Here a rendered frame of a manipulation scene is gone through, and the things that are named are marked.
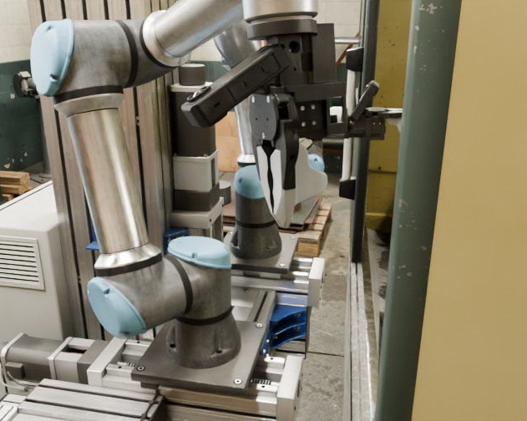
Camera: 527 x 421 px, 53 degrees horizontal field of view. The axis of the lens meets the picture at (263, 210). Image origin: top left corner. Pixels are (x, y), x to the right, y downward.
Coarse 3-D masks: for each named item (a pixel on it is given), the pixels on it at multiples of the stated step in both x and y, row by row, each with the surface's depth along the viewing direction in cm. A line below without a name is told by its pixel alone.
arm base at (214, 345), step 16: (176, 320) 102; (192, 320) 100; (208, 320) 100; (224, 320) 102; (176, 336) 102; (192, 336) 100; (208, 336) 101; (224, 336) 102; (240, 336) 107; (176, 352) 102; (192, 352) 101; (208, 352) 101; (224, 352) 102
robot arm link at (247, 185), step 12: (252, 168) 149; (240, 180) 144; (252, 180) 142; (240, 192) 144; (252, 192) 142; (240, 204) 145; (252, 204) 143; (264, 204) 144; (240, 216) 146; (252, 216) 144; (264, 216) 145
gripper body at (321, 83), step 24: (264, 24) 51; (288, 24) 50; (312, 24) 52; (288, 48) 53; (312, 48) 54; (288, 72) 53; (312, 72) 54; (336, 72) 55; (264, 96) 53; (288, 96) 52; (312, 96) 53; (336, 96) 54; (264, 120) 54; (312, 120) 55; (336, 120) 55; (264, 144) 57
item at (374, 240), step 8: (368, 232) 262; (376, 232) 265; (384, 232) 267; (368, 240) 253; (376, 240) 256; (368, 248) 244; (376, 248) 247; (384, 248) 248; (376, 256) 238; (376, 264) 230; (376, 272) 223; (384, 272) 224; (376, 280) 216; (384, 280) 218; (376, 288) 209; (376, 296) 204; (376, 304) 198; (384, 304) 199; (376, 312) 192; (376, 320) 187; (376, 328) 182; (376, 336) 178
